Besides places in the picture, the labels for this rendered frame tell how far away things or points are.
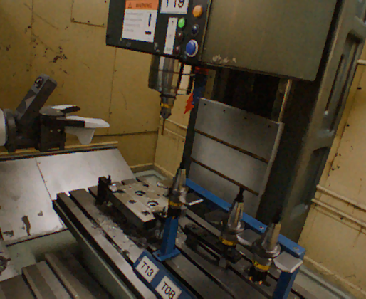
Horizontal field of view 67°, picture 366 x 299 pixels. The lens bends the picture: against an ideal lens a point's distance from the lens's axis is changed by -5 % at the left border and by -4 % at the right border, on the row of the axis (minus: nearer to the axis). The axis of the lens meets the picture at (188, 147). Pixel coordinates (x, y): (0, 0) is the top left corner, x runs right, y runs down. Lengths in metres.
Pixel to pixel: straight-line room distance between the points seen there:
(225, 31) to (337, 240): 1.30
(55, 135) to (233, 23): 0.48
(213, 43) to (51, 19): 1.33
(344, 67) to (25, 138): 1.34
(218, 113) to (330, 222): 0.82
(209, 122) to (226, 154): 0.19
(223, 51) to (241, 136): 0.71
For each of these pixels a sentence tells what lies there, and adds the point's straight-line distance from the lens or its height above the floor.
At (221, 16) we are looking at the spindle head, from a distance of 0.70.
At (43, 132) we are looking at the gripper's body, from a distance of 0.66.
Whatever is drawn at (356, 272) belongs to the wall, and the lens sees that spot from 1.75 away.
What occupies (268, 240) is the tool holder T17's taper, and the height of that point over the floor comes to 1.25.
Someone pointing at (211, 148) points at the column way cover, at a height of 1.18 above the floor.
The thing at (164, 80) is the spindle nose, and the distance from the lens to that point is 0.97.
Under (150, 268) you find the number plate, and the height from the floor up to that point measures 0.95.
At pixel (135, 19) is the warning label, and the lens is 0.88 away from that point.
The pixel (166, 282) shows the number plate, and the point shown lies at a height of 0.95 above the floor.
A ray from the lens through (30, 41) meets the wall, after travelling 1.86.
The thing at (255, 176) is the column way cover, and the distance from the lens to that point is 1.35.
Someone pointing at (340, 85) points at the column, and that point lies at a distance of 1.55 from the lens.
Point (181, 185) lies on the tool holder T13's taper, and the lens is 0.89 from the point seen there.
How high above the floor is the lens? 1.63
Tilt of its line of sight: 18 degrees down
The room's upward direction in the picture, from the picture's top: 10 degrees clockwise
